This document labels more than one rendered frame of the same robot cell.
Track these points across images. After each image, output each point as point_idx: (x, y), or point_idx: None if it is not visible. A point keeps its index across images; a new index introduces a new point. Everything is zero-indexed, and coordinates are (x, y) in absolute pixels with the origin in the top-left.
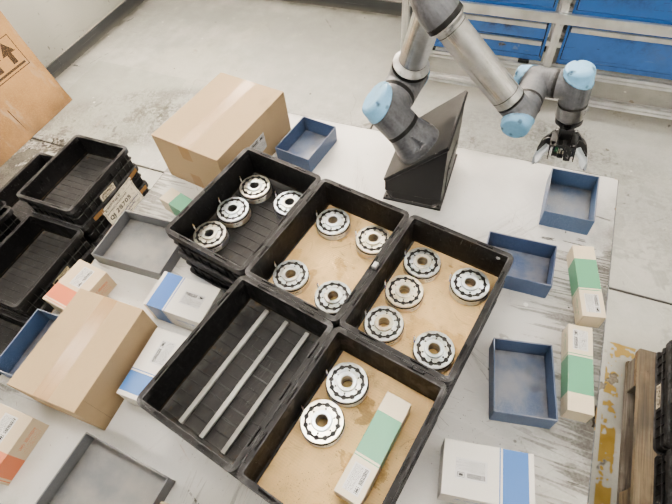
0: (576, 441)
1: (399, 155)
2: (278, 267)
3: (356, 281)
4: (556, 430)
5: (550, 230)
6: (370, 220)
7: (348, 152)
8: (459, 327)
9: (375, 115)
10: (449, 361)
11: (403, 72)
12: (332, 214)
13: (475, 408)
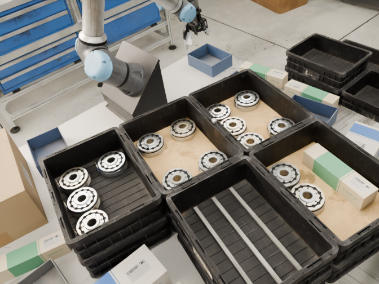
0: (346, 114)
1: (132, 90)
2: (165, 184)
3: (205, 150)
4: (337, 118)
5: (219, 75)
6: (163, 127)
7: (80, 134)
8: (269, 115)
9: (107, 70)
10: (293, 122)
11: (96, 40)
12: (145, 140)
13: None
